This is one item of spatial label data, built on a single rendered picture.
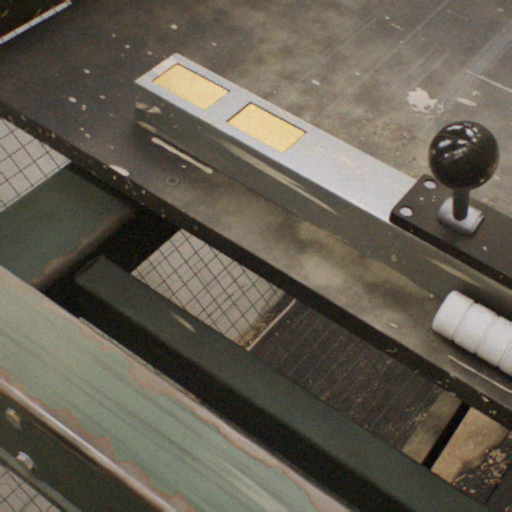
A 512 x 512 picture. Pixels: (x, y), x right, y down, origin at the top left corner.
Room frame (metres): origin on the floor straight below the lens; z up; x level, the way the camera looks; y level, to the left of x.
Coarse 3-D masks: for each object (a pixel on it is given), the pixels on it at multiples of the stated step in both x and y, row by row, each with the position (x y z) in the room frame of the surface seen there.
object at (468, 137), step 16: (448, 128) 0.44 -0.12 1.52; (464, 128) 0.43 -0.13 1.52; (480, 128) 0.43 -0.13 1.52; (432, 144) 0.44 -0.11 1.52; (448, 144) 0.43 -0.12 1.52; (464, 144) 0.43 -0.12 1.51; (480, 144) 0.43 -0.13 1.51; (496, 144) 0.43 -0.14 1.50; (432, 160) 0.44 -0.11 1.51; (448, 160) 0.43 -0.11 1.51; (464, 160) 0.43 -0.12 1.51; (480, 160) 0.43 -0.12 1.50; (496, 160) 0.43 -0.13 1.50; (448, 176) 0.43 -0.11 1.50; (464, 176) 0.43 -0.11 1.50; (480, 176) 0.43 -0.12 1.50; (464, 192) 0.48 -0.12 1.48; (448, 208) 0.53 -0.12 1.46; (464, 208) 0.50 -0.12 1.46; (448, 224) 0.53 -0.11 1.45; (464, 224) 0.52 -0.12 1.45
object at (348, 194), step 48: (144, 96) 0.65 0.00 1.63; (240, 96) 0.64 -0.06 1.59; (192, 144) 0.64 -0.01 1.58; (240, 144) 0.61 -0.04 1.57; (336, 144) 0.60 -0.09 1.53; (288, 192) 0.60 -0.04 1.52; (336, 192) 0.56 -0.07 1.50; (384, 192) 0.56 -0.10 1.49; (384, 240) 0.55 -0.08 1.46; (432, 288) 0.54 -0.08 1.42; (480, 288) 0.51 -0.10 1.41
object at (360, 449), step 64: (64, 192) 0.67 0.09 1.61; (0, 256) 0.62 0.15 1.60; (64, 256) 0.62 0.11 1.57; (128, 256) 0.68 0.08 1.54; (128, 320) 0.60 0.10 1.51; (192, 320) 0.59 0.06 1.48; (192, 384) 0.58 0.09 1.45; (256, 384) 0.55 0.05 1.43; (320, 448) 0.51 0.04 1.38; (384, 448) 0.51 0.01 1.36
